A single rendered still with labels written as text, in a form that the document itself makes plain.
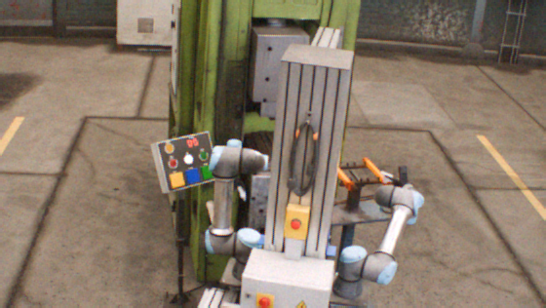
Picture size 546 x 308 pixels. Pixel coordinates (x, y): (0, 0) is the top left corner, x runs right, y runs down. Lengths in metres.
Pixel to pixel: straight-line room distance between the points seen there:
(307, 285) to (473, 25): 8.41
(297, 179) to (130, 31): 6.92
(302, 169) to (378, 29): 7.71
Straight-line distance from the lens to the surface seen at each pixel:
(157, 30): 9.18
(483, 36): 10.70
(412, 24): 10.24
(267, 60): 3.71
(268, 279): 2.52
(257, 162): 2.96
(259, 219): 4.07
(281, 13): 3.79
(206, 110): 3.90
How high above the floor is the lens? 2.72
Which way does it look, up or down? 26 degrees down
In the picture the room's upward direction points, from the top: 5 degrees clockwise
